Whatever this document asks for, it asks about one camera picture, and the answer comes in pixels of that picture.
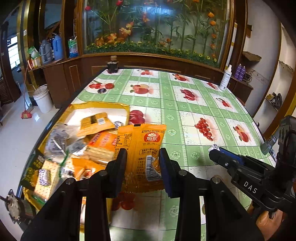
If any orange snack packet with barcode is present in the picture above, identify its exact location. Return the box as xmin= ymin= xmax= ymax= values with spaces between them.
xmin=114 ymin=123 xmax=167 ymax=193

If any white plastic bucket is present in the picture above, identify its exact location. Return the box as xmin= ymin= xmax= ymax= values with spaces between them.
xmin=33 ymin=84 xmax=53 ymax=113

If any small dark jar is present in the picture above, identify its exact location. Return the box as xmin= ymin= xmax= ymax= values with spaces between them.
xmin=107 ymin=55 xmax=118 ymax=73

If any grey metal cylinder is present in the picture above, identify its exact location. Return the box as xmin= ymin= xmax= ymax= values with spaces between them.
xmin=260 ymin=135 xmax=278 ymax=155

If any large flower painting frame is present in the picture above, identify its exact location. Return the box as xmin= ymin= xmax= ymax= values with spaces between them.
xmin=81 ymin=0 xmax=234 ymax=67

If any green cracker packet Weidan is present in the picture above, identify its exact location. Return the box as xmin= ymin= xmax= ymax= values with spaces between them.
xmin=34 ymin=156 xmax=67 ymax=201

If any white blue-dotted candy cube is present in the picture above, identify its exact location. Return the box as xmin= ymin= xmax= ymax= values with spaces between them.
xmin=208 ymin=144 xmax=220 ymax=152
xmin=114 ymin=121 xmax=124 ymax=129
xmin=38 ymin=169 xmax=51 ymax=186

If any small electric motor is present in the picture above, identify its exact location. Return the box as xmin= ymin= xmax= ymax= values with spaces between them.
xmin=1 ymin=189 xmax=36 ymax=222

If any yellow cardboard box tray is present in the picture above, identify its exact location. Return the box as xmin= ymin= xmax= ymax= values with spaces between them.
xmin=20 ymin=101 xmax=130 ymax=213

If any green white plastic bag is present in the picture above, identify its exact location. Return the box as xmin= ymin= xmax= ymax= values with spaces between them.
xmin=68 ymin=36 xmax=79 ymax=58

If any fruit pattern green tablecloth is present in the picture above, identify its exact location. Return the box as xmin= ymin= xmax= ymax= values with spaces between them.
xmin=74 ymin=69 xmax=275 ymax=240

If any small orange packet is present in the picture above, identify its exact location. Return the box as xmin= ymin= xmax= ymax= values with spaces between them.
xmin=71 ymin=157 xmax=105 ymax=181

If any dark green snack packet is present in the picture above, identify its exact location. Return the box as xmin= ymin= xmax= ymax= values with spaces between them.
xmin=20 ymin=149 xmax=45 ymax=191

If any orange cracker packet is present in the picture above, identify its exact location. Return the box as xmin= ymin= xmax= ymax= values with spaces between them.
xmin=83 ymin=131 xmax=117 ymax=166

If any person right hand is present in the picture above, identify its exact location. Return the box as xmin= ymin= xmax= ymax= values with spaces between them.
xmin=256 ymin=210 xmax=287 ymax=240

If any white spray bottle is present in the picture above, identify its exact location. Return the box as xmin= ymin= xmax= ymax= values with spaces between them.
xmin=219 ymin=64 xmax=232 ymax=91

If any grey thermos jug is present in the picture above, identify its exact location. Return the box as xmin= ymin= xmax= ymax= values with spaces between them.
xmin=39 ymin=39 xmax=52 ymax=64

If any red broom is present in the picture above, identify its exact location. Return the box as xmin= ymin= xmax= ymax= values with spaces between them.
xmin=16 ymin=68 xmax=34 ymax=120

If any clear plastic snack bag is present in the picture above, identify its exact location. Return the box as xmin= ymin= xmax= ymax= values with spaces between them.
xmin=45 ymin=123 xmax=86 ymax=158

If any blue thermos jug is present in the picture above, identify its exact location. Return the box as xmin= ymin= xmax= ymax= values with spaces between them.
xmin=52 ymin=35 xmax=64 ymax=60

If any purple bottles pair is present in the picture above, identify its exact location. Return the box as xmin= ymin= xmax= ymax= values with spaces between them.
xmin=234 ymin=64 xmax=246 ymax=81

